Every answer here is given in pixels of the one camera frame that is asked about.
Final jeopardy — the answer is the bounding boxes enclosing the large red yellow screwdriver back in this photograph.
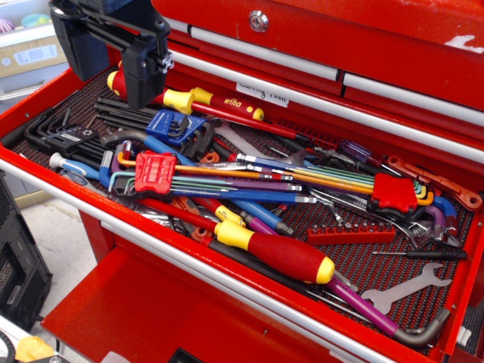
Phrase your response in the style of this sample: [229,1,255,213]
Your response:
[107,70,195,115]

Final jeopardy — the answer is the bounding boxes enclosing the white cutting tools label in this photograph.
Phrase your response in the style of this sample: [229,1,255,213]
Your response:
[236,82,290,108]

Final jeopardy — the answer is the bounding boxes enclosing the flat grey open wrench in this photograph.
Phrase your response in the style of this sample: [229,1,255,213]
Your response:
[361,262,452,314]

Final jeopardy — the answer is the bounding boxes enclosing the red tool chest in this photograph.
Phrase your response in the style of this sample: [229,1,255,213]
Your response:
[0,0,484,363]

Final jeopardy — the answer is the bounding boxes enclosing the black torx key set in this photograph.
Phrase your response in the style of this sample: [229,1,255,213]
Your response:
[23,107,114,170]

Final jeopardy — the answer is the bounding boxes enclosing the open red tool drawer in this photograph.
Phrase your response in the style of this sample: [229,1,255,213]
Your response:
[0,45,484,363]

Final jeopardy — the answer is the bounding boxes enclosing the blue holder black hex keys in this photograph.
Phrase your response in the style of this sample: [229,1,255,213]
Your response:
[95,98,215,160]

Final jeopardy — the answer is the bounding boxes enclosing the lower red drawer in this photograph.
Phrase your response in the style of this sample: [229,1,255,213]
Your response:
[42,247,331,362]

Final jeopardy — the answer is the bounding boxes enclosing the cardboard box with label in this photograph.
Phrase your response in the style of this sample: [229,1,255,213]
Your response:
[1,36,67,78]

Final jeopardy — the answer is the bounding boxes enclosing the large red yellow screwdriver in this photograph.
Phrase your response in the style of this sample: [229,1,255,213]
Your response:
[139,198,335,284]
[107,70,195,115]

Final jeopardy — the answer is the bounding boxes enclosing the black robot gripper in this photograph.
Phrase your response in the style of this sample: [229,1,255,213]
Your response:
[48,1,173,109]

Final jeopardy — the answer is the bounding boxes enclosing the red holder colourful hex keys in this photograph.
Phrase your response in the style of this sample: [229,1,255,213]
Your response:
[235,154,434,220]
[106,153,316,204]

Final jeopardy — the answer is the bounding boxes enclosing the red holder colourful hex keys left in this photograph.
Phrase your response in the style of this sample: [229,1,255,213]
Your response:
[106,153,316,204]

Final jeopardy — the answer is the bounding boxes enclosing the long red bit holder back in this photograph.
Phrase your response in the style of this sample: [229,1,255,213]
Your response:
[264,113,342,150]

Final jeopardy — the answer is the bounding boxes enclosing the large red yellow screwdriver front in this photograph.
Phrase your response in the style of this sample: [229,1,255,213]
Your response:
[139,198,335,284]

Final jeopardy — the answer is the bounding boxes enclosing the wiha red yellow screwdriver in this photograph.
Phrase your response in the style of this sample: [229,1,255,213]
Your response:
[188,86,341,150]

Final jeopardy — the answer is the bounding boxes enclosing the red holder colourful hex keys right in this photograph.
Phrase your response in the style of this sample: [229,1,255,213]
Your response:
[235,154,434,220]

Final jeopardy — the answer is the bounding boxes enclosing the blue large hex key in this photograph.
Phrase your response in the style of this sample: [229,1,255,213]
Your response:
[100,128,295,236]

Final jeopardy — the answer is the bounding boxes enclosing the orange red flat wrench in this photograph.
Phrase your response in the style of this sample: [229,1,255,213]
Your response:
[387,156,483,212]

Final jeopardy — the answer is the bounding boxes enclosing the red bit holder with bits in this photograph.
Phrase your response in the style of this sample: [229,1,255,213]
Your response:
[306,222,396,246]

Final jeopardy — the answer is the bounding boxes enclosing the red black drawer liner mat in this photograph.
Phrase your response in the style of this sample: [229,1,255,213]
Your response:
[11,66,476,356]

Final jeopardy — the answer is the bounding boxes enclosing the purple large hex key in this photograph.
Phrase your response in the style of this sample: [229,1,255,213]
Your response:
[324,275,450,348]

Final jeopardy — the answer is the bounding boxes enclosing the silver drawer lock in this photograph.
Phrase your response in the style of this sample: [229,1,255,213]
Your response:
[249,10,269,33]

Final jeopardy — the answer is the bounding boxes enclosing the blue white handled tool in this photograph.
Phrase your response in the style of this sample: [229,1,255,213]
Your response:
[49,153,100,181]

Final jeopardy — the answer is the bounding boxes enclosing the thin black precision screwdriver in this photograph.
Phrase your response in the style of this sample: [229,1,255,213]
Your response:
[372,250,467,261]

